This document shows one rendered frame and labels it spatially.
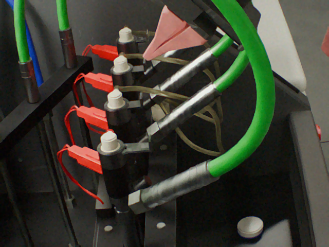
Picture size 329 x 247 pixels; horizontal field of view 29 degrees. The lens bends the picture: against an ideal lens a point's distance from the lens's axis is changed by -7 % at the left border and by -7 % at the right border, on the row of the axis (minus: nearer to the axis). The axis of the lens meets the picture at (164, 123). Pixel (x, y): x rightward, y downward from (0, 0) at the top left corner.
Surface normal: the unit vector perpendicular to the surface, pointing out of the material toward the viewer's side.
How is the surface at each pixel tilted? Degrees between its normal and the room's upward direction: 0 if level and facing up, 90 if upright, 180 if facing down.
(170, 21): 105
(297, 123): 0
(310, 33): 0
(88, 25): 90
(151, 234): 0
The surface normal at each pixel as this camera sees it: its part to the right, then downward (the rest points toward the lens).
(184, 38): -0.48, 0.72
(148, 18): -0.02, 0.56
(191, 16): -0.27, 0.57
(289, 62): -0.12, -0.83
